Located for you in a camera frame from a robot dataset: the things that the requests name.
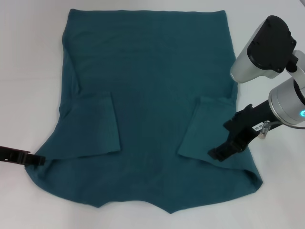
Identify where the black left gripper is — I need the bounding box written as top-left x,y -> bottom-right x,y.
0,146 -> 46,167

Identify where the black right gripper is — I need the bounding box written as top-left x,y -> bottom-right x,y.
208,101 -> 275,163

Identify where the blue shirt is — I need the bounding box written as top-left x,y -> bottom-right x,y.
24,9 -> 264,208

